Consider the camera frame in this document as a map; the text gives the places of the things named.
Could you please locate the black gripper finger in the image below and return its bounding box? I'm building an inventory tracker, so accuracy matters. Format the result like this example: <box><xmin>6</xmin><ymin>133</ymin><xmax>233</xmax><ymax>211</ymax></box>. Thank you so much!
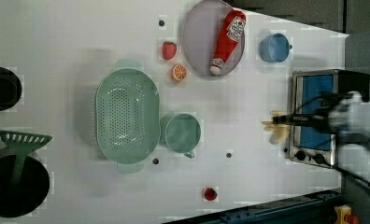
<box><xmin>272</xmin><ymin>114</ymin><xmax>294</xmax><ymax>120</ymax></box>
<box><xmin>273</xmin><ymin>119</ymin><xmax>294</xmax><ymax>125</ymax></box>

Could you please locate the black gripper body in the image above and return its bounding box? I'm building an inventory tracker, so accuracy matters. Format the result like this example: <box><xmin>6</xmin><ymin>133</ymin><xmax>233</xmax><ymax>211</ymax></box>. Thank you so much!
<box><xmin>293</xmin><ymin>107</ymin><xmax>333</xmax><ymax>133</ymax></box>

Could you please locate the peeled plush banana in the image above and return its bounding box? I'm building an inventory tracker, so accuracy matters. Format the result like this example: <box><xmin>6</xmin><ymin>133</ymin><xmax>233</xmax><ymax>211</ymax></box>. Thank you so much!
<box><xmin>263</xmin><ymin>120</ymin><xmax>290</xmax><ymax>145</ymax></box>

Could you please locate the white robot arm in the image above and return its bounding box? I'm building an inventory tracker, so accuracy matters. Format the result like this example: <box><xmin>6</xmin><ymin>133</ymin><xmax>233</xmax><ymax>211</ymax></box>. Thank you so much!
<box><xmin>268</xmin><ymin>91</ymin><xmax>370</xmax><ymax>153</ymax></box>

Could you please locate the green mug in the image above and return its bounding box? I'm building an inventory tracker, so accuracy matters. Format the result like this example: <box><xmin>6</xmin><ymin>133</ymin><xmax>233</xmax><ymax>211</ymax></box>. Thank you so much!
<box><xmin>161</xmin><ymin>113</ymin><xmax>202</xmax><ymax>159</ymax></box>

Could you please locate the black toaster oven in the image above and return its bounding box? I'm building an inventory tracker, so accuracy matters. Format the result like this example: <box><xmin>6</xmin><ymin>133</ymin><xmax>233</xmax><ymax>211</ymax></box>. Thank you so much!
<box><xmin>288</xmin><ymin>69</ymin><xmax>370</xmax><ymax>168</ymax></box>

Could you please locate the blue bowl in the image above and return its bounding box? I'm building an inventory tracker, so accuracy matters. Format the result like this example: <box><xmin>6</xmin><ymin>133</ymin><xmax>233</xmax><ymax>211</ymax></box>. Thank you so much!
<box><xmin>259</xmin><ymin>34</ymin><xmax>292</xmax><ymax>63</ymax></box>

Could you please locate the small red round toy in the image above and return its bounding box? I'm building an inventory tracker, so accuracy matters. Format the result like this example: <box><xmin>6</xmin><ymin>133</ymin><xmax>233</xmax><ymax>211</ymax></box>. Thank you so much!
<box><xmin>204</xmin><ymin>188</ymin><xmax>218</xmax><ymax>202</ymax></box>

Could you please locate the red ketchup bottle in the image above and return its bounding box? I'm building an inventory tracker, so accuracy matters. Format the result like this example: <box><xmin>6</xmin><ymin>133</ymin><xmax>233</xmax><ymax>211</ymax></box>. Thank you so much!
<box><xmin>210</xmin><ymin>10</ymin><xmax>246</xmax><ymax>76</ymax></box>

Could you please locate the orange slice toy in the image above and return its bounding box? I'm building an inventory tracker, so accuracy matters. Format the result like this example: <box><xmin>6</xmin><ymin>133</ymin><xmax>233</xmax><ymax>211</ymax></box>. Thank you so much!
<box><xmin>171</xmin><ymin>64</ymin><xmax>187</xmax><ymax>82</ymax></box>

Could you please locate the grey oval plate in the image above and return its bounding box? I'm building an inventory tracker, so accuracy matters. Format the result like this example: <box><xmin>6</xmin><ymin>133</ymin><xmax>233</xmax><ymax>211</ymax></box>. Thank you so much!
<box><xmin>181</xmin><ymin>0</ymin><xmax>233</xmax><ymax>77</ymax></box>

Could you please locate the red strawberry toy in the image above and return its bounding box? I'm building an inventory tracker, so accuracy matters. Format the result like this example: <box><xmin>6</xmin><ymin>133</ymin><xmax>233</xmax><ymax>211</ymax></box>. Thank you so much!
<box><xmin>162</xmin><ymin>42</ymin><xmax>177</xmax><ymax>60</ymax></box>

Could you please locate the green perforated colander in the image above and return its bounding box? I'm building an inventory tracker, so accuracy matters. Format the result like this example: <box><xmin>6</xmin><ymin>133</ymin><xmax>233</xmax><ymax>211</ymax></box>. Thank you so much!
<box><xmin>94</xmin><ymin>59</ymin><xmax>161</xmax><ymax>175</ymax></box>

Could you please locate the green slotted spatula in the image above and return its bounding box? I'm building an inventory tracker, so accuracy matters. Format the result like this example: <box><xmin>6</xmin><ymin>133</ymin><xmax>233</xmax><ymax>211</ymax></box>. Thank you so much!
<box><xmin>0</xmin><ymin>130</ymin><xmax>53</xmax><ymax>187</ymax></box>

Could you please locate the large black bowl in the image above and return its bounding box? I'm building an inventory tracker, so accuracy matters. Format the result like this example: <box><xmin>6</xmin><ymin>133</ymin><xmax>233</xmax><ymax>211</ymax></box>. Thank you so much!
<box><xmin>0</xmin><ymin>148</ymin><xmax>50</xmax><ymax>217</ymax></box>

